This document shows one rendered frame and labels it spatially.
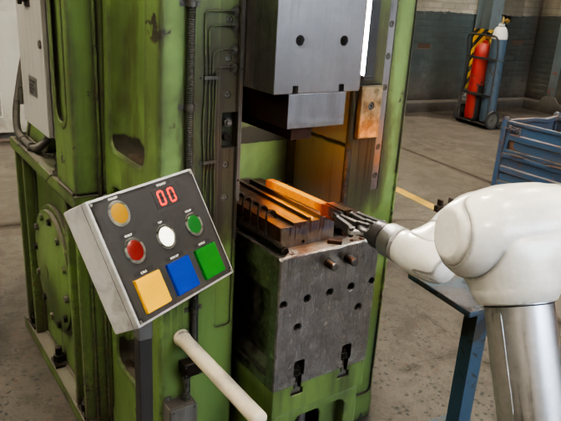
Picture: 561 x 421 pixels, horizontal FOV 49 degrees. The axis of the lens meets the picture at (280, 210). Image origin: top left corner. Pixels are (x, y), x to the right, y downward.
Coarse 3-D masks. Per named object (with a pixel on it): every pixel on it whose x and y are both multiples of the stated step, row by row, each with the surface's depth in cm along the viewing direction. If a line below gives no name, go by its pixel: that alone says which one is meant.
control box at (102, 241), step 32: (128, 192) 135; (160, 192) 142; (192, 192) 151; (96, 224) 126; (128, 224) 133; (160, 224) 140; (96, 256) 128; (128, 256) 130; (160, 256) 137; (192, 256) 145; (224, 256) 154; (96, 288) 131; (128, 288) 128; (128, 320) 128
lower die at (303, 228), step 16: (256, 192) 206; (240, 208) 197; (256, 208) 194; (272, 208) 192; (288, 208) 192; (272, 224) 182; (288, 224) 183; (304, 224) 184; (320, 224) 187; (288, 240) 182; (320, 240) 189
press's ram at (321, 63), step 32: (256, 0) 164; (288, 0) 157; (320, 0) 163; (352, 0) 169; (256, 32) 166; (288, 32) 160; (320, 32) 166; (352, 32) 172; (256, 64) 168; (288, 64) 163; (320, 64) 169; (352, 64) 175
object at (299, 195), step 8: (272, 184) 200; (280, 184) 199; (280, 192) 197; (288, 192) 193; (296, 192) 190; (304, 192) 191; (304, 200) 187; (312, 200) 183; (320, 200) 183; (320, 208) 181; (336, 208) 174; (344, 208) 174; (328, 216) 178
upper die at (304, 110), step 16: (256, 96) 180; (272, 96) 173; (288, 96) 167; (304, 96) 169; (320, 96) 172; (336, 96) 176; (256, 112) 181; (272, 112) 174; (288, 112) 168; (304, 112) 171; (320, 112) 174; (336, 112) 178; (288, 128) 170
